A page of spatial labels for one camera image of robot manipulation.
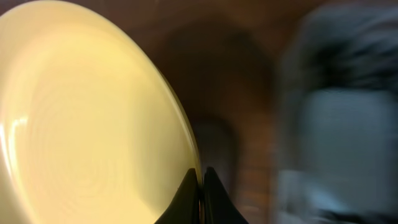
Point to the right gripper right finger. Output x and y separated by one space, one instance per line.
218 207

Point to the grey dishwasher rack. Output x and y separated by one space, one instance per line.
337 117

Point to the brown plastic serving tray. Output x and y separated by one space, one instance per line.
221 79

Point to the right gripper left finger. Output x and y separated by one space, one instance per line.
185 205

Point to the yellow round plate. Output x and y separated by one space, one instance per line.
91 132

